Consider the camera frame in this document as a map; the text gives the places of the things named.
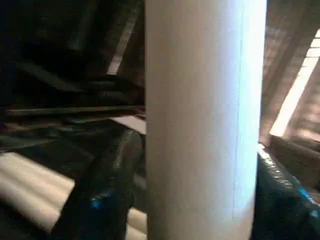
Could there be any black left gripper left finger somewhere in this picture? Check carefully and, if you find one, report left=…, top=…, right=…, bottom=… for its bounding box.
left=50, top=127, right=147, bottom=240

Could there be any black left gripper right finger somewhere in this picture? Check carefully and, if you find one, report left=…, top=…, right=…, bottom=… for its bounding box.
left=252, top=145, right=320, bottom=240

